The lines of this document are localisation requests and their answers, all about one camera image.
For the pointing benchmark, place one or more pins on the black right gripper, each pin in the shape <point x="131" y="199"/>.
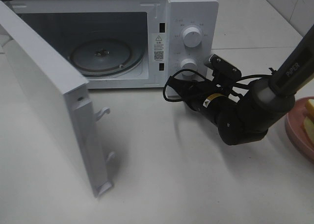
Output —
<point x="203" y="97"/>

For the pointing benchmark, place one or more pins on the pink round plate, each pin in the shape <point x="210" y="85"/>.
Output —
<point x="295" y="131"/>

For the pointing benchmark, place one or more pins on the white bread sandwich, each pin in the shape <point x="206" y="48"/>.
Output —
<point x="308" y="123"/>

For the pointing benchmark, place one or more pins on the white microwave door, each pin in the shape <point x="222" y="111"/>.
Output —
<point x="58" y="94"/>

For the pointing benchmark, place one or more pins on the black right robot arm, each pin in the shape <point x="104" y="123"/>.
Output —
<point x="243" y="108"/>

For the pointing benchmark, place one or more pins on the white lower microwave knob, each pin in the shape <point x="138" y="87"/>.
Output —
<point x="190" y="64"/>

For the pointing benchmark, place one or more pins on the white microwave knob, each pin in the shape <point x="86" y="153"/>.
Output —
<point x="190" y="64"/>
<point x="192" y="36"/>

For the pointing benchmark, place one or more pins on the white upper microwave knob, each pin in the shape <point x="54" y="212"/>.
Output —
<point x="192" y="36"/>

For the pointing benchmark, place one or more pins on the white microwave oven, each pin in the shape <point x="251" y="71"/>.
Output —
<point x="156" y="24"/>

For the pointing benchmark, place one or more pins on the glass microwave turntable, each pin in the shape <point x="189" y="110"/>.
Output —
<point x="106" y="56"/>

